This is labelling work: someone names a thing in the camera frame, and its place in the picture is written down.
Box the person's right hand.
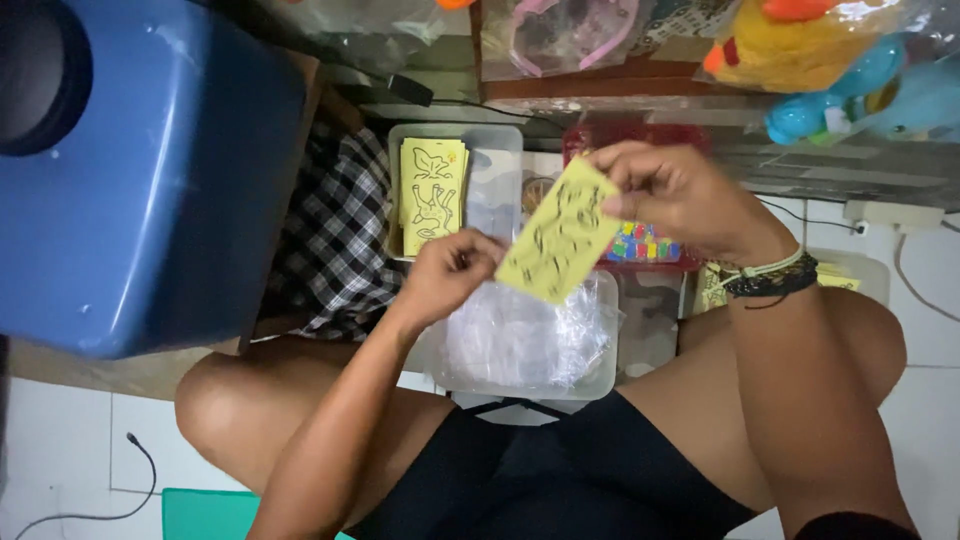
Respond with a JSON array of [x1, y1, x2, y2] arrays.
[[584, 141, 798, 265]]

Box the person's left hand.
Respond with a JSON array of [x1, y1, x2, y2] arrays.
[[397, 228, 508, 325]]

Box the yellow sand art card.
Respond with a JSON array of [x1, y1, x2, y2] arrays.
[[495, 155, 624, 306]]

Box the stack of yellow art cards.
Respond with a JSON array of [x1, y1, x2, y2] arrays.
[[397, 137, 471, 258]]

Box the pile of clear plastic sleeves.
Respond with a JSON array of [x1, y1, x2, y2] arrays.
[[447, 279, 613, 390]]

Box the clear container with plastic sleeves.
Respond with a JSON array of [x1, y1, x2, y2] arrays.
[[420, 268, 621, 402]]

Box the black white plaid cloth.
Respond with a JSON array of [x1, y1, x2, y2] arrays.
[[258, 123, 406, 342]]

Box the red tray with coloured vials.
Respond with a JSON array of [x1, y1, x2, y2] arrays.
[[562, 123, 712, 273]]

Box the black power adapter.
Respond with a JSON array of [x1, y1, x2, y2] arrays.
[[386, 73, 436, 108]]

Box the person's legs in black shorts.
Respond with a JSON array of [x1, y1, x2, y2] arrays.
[[174, 286, 909, 540]]

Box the pink headbands in bag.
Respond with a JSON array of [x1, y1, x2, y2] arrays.
[[480, 0, 654, 82]]

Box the blue plastic stool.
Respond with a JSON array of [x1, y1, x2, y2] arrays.
[[0, 0, 309, 360]]

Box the green plastic mat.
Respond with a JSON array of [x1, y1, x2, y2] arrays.
[[161, 487, 354, 540]]

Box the yellow plush toy in bag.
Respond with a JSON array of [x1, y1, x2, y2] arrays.
[[701, 0, 912, 95]]

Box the blue plastic toy in bag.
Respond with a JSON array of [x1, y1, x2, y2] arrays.
[[763, 33, 960, 147]]

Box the white power strip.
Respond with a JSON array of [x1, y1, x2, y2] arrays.
[[843, 199, 946, 235]]

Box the braided wrist bracelets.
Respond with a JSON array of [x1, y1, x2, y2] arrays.
[[708, 247, 820, 310]]

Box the black charger cable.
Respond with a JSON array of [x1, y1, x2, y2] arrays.
[[13, 432, 159, 540]]

